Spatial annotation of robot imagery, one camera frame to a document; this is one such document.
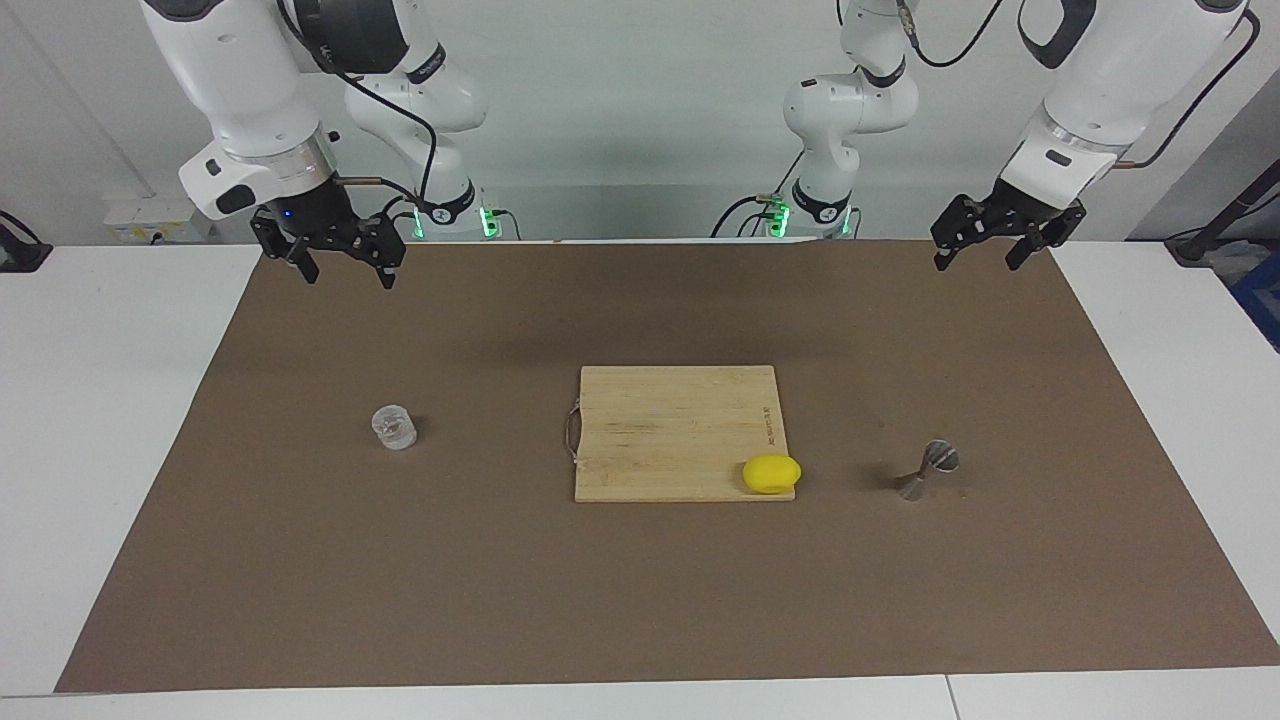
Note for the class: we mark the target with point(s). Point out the brown table mat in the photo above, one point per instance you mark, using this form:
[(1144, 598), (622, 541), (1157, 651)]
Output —
[(400, 560)]

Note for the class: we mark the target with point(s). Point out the black clamp base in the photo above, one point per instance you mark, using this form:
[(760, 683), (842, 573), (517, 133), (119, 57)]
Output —
[(20, 255)]

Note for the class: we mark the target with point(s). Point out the yellow lemon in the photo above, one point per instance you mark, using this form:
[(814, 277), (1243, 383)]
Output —
[(771, 474)]

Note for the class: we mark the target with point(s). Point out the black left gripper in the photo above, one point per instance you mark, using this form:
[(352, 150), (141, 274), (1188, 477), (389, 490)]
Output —
[(1025, 208)]

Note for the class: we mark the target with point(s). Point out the white wall socket box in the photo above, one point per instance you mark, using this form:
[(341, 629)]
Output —
[(150, 212)]

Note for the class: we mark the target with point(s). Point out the metal double jigger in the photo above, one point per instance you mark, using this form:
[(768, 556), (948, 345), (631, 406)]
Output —
[(940, 459)]

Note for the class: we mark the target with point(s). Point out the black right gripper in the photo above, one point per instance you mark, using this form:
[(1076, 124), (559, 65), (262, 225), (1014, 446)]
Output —
[(315, 212)]

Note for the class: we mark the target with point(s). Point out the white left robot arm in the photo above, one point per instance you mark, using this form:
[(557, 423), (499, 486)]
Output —
[(1110, 70)]

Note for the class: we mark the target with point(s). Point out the clear glass cup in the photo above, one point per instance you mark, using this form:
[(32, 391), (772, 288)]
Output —
[(394, 427)]

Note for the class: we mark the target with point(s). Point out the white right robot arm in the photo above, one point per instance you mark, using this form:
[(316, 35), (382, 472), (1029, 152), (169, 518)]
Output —
[(230, 70)]

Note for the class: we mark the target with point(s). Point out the blue crate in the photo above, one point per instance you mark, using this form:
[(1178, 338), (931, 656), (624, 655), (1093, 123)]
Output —
[(1262, 290)]

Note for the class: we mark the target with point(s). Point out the black stand leg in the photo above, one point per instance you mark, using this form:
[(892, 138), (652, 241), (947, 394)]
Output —
[(1195, 245)]

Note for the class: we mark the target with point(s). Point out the wooden cutting board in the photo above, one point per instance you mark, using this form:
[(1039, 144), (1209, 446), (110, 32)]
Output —
[(670, 430)]

